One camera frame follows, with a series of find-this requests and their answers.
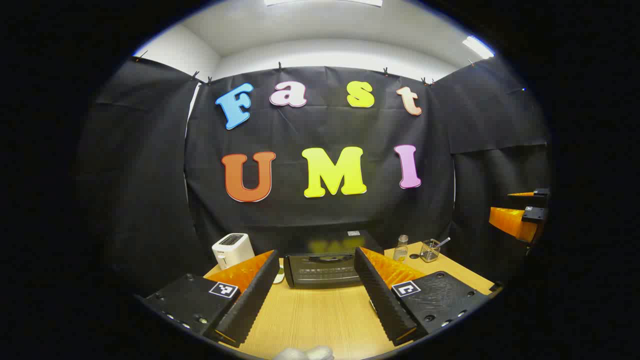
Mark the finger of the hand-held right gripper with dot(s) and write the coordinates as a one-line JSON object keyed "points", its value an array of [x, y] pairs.
{"points": [[510, 222], [541, 193]]}

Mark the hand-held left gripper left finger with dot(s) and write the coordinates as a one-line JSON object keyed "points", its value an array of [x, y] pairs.
{"points": [[252, 295]]}

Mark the white spoon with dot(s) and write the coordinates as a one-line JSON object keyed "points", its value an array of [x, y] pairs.
{"points": [[444, 241]]}

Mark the black backdrop cloth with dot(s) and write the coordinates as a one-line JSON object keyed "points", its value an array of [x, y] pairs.
{"points": [[320, 215]]}

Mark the clear glass cup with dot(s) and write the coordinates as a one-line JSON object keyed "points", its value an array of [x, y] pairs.
{"points": [[430, 252]]}

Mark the white toaster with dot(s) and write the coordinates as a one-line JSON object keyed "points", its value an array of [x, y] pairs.
{"points": [[231, 250]]}

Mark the ceiling light panel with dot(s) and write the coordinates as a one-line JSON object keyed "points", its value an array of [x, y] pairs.
{"points": [[477, 46]]}

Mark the white divided plate with beans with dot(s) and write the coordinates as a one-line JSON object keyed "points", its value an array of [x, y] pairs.
{"points": [[278, 276]]}

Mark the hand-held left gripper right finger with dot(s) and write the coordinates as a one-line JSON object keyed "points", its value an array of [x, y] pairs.
{"points": [[382, 295]]}

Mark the black electric oven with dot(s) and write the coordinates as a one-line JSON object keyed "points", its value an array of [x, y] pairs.
{"points": [[320, 272]]}

